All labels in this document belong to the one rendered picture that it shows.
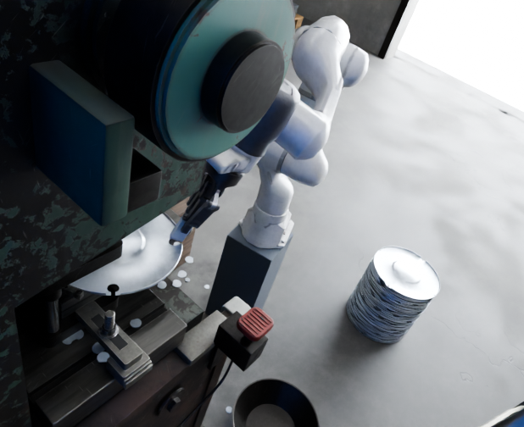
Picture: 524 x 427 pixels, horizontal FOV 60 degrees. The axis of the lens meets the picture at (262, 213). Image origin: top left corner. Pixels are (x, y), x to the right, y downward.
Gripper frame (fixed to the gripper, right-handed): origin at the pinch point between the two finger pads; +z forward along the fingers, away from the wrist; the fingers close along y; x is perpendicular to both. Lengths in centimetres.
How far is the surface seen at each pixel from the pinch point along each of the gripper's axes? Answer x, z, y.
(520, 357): -185, 23, 23
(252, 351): -18.9, 5.7, -22.7
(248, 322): -15.3, 1.1, -19.6
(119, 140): 26, -41, -41
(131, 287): 7.6, 6.7, -14.4
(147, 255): 5.2, 5.8, -5.5
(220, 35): 22, -51, -36
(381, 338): -116, 44, 28
